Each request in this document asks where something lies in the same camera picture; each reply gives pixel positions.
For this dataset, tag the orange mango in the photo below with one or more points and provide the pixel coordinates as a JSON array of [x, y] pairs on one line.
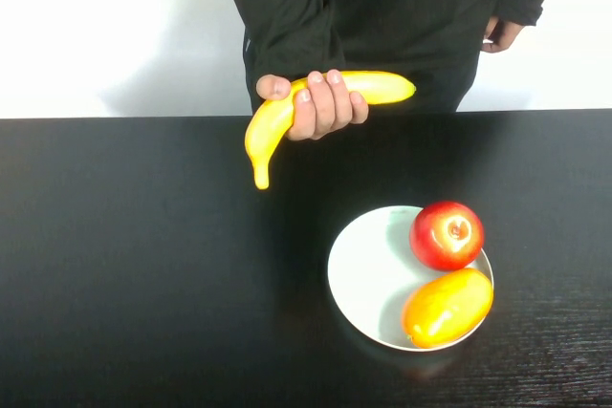
[[447, 307]]

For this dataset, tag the red apple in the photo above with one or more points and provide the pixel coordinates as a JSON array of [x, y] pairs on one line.
[[447, 236]]

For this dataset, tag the person's left hand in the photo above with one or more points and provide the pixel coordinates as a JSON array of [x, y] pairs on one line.
[[502, 37]]

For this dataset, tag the black trousers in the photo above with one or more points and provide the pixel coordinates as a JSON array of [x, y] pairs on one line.
[[430, 83]]

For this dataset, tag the yellow banana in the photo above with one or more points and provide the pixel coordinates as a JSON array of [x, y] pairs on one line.
[[382, 88]]

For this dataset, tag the white round plate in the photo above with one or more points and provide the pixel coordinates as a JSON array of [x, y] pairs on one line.
[[363, 274]]

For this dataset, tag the black sweatshirt torso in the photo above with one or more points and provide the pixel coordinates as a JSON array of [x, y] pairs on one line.
[[411, 2]]

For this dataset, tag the person's right hand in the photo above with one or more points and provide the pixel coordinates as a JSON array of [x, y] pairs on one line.
[[320, 112]]

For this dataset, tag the black sleeved right forearm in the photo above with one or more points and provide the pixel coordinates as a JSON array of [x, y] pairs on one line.
[[291, 21]]

